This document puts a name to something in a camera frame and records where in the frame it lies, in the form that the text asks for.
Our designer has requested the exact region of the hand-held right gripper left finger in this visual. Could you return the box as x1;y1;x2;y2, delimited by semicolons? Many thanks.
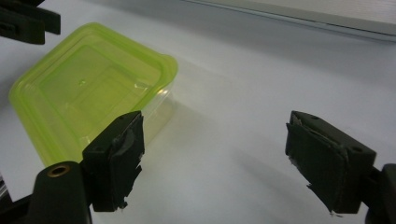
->
81;110;147;213

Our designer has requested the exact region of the clear box with green lid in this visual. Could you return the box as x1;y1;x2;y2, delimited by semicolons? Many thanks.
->
8;21;179;168

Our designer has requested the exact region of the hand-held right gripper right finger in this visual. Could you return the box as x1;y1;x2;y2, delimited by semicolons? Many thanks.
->
284;110;378;216

